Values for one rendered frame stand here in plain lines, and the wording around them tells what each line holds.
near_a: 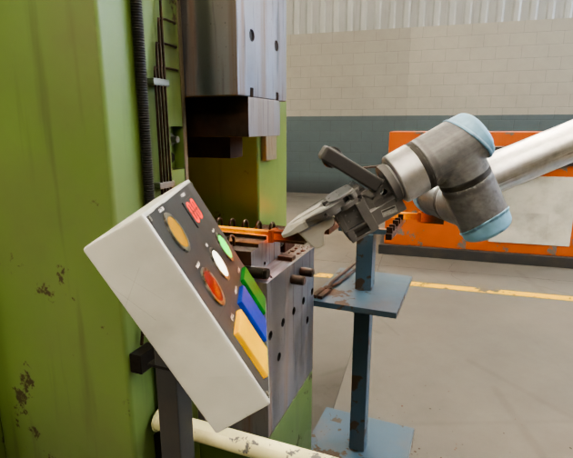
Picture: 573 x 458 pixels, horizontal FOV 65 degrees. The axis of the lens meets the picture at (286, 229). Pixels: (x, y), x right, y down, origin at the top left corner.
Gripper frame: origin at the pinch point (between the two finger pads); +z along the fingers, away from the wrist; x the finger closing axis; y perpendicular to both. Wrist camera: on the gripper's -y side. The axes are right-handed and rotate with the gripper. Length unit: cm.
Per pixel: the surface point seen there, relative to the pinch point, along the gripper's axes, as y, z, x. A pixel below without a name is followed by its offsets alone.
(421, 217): 41, -40, 84
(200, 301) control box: -3.8, 11.2, -26.8
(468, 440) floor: 138, -15, 84
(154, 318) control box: -4.8, 16.8, -26.9
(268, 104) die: -21, -10, 46
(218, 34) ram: -39, -7, 33
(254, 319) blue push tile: 6.5, 10.3, -13.4
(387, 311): 54, -11, 58
